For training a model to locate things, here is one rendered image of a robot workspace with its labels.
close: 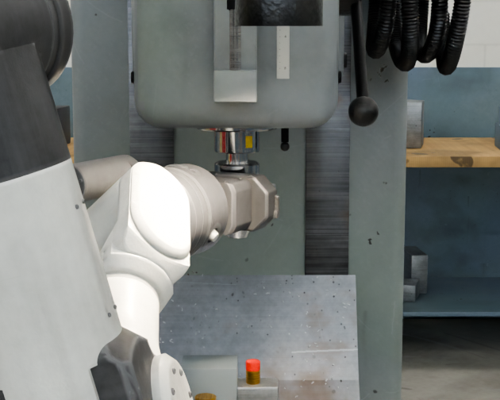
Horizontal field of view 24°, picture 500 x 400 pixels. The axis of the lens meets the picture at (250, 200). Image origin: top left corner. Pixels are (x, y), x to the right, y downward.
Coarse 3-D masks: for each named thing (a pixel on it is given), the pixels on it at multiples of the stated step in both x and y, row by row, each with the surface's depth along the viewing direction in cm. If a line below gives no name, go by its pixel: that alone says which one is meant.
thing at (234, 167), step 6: (216, 162) 121; (222, 162) 120; (252, 162) 120; (216, 168) 120; (222, 168) 119; (228, 168) 119; (234, 168) 118; (240, 168) 119; (246, 168) 119; (252, 168) 119; (258, 168) 120
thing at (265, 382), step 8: (240, 384) 128; (248, 384) 128; (256, 384) 128; (264, 384) 128; (272, 384) 128; (240, 392) 127; (248, 392) 127; (256, 392) 127; (264, 392) 127; (272, 392) 127
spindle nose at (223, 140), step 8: (216, 136) 119; (224, 136) 118; (232, 136) 118; (240, 136) 118; (248, 136) 118; (256, 136) 119; (216, 144) 119; (224, 144) 118; (232, 144) 118; (240, 144) 118; (256, 144) 119; (224, 152) 119; (232, 152) 118; (240, 152) 118; (248, 152) 119
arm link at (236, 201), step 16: (192, 176) 107; (208, 176) 109; (224, 176) 115; (240, 176) 115; (256, 176) 115; (208, 192) 107; (224, 192) 109; (240, 192) 112; (256, 192) 114; (272, 192) 115; (208, 208) 106; (224, 208) 109; (240, 208) 112; (256, 208) 114; (272, 208) 115; (208, 224) 106; (224, 224) 109; (240, 224) 112; (256, 224) 115; (208, 240) 108
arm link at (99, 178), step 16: (96, 160) 102; (112, 160) 103; (128, 160) 105; (80, 176) 98; (96, 176) 100; (112, 176) 102; (176, 176) 105; (96, 192) 100; (112, 192) 98; (192, 192) 104; (96, 208) 99; (112, 208) 97; (192, 208) 104; (96, 224) 98; (112, 224) 97; (192, 224) 104; (96, 240) 98; (192, 240) 104
